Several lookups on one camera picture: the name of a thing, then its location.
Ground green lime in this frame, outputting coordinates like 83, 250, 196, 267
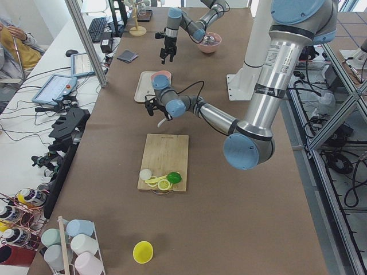
166, 171, 182, 184

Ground aluminium frame post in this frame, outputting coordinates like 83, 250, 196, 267
65, 0, 107, 88

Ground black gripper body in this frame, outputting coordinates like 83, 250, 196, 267
144, 95, 166, 116
159, 44, 177, 65

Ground yellow plastic knife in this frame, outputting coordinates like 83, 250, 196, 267
145, 175, 167, 184

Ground wooden mug tree stand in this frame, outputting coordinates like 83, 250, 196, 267
123, 0, 146, 37

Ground small pink bowl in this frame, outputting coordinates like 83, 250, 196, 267
151, 70, 171, 82

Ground lemon slice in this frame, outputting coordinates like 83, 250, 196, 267
157, 179, 172, 191

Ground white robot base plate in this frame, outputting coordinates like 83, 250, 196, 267
227, 63, 261, 101

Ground white cup rack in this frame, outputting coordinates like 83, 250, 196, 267
40, 217, 106, 274

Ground white ceramic spoon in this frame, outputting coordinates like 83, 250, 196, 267
157, 117, 172, 128

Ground wooden cutting board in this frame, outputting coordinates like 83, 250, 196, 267
140, 133, 189, 192

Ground cream rectangular serving tray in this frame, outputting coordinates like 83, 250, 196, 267
134, 71, 155, 103

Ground grey folded cloth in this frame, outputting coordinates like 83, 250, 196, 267
117, 50, 139, 63

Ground black keyboard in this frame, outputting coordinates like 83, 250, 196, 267
88, 17, 107, 43

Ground black tool holder rack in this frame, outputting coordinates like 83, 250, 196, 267
44, 108, 91, 219

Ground white steamed bun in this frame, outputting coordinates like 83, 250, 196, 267
139, 168, 152, 181

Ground large pink ice bowl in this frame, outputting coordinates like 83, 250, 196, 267
197, 32, 222, 54

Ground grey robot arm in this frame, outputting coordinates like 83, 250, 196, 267
155, 1, 230, 64
151, 1, 338, 170

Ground blue tablet teach pendant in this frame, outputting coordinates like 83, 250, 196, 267
32, 74, 77, 105

